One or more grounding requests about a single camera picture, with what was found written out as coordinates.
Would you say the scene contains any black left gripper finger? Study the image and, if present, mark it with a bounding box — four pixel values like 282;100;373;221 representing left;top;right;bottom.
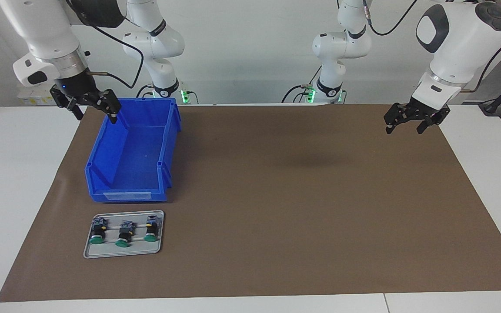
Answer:
385;103;407;134
416;108;451;134

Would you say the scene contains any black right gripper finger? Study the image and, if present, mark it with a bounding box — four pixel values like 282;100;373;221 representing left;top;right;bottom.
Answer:
97;89;122;125
67;98;84;121

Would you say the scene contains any green push button switch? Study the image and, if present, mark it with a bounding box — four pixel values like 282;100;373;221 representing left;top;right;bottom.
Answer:
116;221;135;248
90;219;108;245
143;215;160;243

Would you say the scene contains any blue plastic storage bin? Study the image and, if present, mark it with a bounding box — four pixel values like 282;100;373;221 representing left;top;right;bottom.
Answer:
84;97;182;203

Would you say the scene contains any silver metal tray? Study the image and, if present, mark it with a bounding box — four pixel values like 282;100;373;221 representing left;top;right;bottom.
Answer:
83;210;165;260

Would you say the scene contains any brown table mat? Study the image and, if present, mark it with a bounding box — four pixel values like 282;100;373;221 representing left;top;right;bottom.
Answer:
0;103;501;303

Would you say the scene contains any white wall box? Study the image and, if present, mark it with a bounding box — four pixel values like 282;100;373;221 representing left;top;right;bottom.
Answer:
17;84;56;106

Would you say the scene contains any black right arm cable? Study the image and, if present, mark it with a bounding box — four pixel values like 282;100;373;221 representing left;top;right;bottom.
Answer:
66;0;144;89

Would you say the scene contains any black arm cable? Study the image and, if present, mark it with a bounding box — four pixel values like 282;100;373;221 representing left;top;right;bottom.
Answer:
361;0;501;93
66;0;144;89

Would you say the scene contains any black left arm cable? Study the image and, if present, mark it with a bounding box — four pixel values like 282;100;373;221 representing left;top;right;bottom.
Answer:
361;0;501;93

